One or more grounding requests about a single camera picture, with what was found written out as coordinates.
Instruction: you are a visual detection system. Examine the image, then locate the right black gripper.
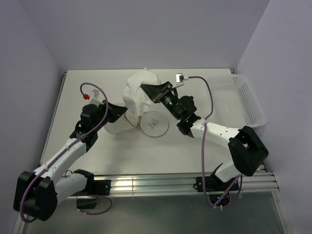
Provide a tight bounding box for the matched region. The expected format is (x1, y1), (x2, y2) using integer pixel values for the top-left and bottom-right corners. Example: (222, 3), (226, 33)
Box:
(141, 81), (182, 120)

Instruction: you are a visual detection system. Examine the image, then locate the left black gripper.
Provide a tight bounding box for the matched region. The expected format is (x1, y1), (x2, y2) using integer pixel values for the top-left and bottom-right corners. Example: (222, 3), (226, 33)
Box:
(93, 99), (127, 132)

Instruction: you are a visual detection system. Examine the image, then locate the white bra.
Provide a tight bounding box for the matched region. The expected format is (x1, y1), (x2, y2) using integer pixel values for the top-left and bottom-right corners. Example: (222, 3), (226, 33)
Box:
(122, 68), (161, 119)

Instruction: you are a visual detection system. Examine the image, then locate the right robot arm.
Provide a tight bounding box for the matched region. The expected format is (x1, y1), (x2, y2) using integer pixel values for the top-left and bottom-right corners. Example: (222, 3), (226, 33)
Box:
(140, 82), (269, 192)

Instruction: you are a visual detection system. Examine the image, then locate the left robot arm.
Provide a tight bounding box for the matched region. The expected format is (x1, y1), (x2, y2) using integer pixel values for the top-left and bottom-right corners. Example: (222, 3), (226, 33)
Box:
(13, 101), (127, 223)

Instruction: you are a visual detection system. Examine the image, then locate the white plastic basket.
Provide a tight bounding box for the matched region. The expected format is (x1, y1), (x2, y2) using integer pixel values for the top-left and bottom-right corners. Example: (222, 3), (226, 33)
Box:
(208, 74), (267, 128)

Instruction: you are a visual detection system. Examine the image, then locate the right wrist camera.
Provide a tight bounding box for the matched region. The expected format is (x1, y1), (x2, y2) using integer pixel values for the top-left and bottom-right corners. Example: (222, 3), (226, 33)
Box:
(172, 73), (189, 89)

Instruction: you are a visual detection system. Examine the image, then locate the aluminium rail frame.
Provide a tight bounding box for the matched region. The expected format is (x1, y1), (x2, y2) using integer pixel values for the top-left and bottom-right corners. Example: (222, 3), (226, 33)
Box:
(14, 70), (293, 234)

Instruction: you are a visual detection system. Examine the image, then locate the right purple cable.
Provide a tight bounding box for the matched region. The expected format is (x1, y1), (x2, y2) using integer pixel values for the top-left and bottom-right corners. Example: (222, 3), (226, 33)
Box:
(187, 76), (243, 208)

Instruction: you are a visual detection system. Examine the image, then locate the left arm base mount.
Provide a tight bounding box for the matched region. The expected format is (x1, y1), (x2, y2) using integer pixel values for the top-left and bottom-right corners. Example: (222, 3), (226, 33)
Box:
(73, 180), (113, 212)

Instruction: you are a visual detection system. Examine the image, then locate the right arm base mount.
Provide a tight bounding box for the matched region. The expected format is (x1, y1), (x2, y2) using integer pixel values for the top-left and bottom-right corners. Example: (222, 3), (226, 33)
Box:
(193, 176), (242, 207)

